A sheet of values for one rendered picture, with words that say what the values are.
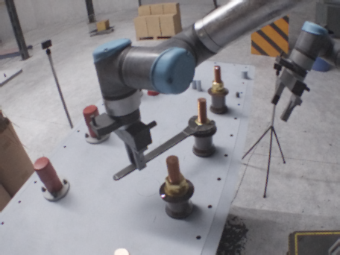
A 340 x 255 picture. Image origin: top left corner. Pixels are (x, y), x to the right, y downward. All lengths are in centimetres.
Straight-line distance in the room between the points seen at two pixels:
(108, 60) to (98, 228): 48
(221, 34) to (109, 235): 60
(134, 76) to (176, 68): 8
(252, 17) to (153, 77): 22
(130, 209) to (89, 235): 16
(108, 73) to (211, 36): 22
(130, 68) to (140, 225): 44
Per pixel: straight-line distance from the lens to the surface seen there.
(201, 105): 79
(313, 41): 84
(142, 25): 725
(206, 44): 53
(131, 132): 59
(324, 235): 206
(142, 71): 46
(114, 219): 76
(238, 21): 49
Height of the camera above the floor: 197
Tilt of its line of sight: 36 degrees down
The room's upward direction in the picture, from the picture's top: 8 degrees counter-clockwise
